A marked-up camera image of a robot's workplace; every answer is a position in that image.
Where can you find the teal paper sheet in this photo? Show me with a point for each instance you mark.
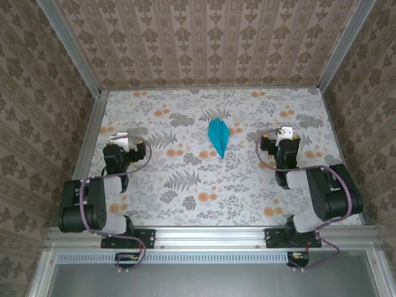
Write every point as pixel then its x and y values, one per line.
pixel 218 136

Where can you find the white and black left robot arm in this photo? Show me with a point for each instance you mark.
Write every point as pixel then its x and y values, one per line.
pixel 99 201

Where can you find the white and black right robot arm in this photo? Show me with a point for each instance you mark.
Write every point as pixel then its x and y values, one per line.
pixel 328 198

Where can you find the grey metal sheet panel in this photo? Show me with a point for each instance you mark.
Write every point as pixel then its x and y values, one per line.
pixel 210 281

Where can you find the floral table cover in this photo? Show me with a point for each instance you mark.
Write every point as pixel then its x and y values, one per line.
pixel 247 201

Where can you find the aluminium table side rail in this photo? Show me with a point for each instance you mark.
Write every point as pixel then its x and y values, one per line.
pixel 88 139

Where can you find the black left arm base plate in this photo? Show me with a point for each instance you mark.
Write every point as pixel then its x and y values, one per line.
pixel 148 238

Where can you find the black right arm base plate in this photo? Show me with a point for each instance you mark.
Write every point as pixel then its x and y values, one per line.
pixel 272 238

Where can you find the aluminium frame post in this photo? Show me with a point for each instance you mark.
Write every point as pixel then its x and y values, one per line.
pixel 341 46
pixel 72 46

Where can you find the wide aluminium frame rail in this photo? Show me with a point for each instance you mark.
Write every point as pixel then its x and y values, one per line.
pixel 210 236

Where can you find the aluminium lower frame rail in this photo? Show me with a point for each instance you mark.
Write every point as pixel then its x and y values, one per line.
pixel 376 272
pixel 44 272

